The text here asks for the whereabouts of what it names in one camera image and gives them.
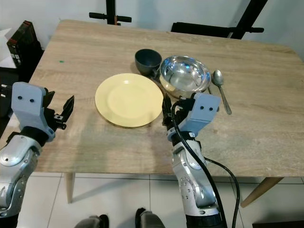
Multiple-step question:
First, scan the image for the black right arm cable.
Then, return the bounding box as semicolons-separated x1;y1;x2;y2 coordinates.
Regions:
171;102;240;228

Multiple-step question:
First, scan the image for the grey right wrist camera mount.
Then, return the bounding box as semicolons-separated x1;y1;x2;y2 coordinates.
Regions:
180;93;221;138

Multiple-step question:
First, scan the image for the grey robot left leg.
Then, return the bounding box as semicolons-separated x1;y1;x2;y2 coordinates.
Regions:
75;215;107;228

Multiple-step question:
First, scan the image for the wooden table leg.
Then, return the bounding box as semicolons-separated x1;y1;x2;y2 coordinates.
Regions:
240;177;283;208
66;172;76;204

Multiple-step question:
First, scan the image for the black box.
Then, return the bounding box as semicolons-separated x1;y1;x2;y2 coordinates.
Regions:
7;21;43;81

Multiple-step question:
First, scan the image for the white box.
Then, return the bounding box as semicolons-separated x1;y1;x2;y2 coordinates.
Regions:
0;28;13;68

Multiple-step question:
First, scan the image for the black slanted stand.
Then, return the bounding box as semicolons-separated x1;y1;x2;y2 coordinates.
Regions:
171;0;269;39

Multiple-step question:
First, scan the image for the grey robot right leg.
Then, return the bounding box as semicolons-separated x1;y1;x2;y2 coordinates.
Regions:
135;208;167;228

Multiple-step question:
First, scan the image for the black upright stand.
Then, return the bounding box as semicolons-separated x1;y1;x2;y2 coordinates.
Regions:
89;0;132;26

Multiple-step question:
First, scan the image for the steel spoon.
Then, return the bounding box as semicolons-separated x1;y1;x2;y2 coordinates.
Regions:
212;69;232;115

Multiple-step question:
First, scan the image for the yellow round plate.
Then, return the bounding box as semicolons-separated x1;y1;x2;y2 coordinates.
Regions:
95;73;164;128

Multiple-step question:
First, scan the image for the black case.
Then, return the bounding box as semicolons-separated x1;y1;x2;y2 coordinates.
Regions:
0;66;14;119

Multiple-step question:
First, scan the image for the dark cup with handle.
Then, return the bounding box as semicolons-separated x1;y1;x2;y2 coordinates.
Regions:
135;48;162;78

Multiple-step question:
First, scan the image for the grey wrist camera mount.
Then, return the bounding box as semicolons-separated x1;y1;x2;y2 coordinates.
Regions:
11;82;50;131
180;93;221;138

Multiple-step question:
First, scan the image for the shiny steel bowl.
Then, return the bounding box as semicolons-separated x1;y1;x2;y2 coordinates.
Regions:
159;56;212;99

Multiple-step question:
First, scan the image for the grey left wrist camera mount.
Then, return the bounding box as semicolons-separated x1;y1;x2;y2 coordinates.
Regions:
11;82;50;131

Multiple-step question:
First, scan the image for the grey robot leg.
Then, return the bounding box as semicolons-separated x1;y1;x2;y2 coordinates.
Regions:
135;208;167;228
75;215;107;228

